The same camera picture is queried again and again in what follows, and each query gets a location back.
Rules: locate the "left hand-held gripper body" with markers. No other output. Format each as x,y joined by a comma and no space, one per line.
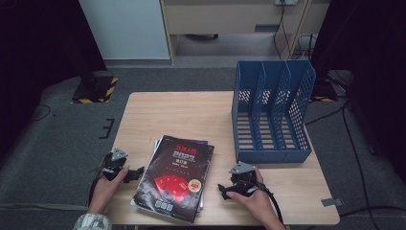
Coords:
112,166

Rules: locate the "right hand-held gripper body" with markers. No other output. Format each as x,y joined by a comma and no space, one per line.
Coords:
244,180

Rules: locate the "white book with picture grid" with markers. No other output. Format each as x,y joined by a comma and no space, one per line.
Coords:
157,144

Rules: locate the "blue file rack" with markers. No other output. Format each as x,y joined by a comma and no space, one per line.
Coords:
271,156

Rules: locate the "black book with red print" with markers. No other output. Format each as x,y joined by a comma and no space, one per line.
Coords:
174,179

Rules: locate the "person's right hand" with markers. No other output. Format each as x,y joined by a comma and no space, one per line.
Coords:
260,204

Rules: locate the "person's left hand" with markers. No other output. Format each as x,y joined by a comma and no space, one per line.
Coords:
102,193

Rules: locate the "black stand base striped edge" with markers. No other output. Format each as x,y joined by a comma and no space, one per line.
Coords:
325,94
95,89

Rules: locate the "grey tape piece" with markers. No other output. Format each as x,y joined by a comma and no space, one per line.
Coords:
332,202

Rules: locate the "white cabinet panel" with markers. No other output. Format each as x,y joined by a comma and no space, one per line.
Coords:
124,28

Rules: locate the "dark object under desk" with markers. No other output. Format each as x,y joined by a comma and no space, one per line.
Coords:
201,37

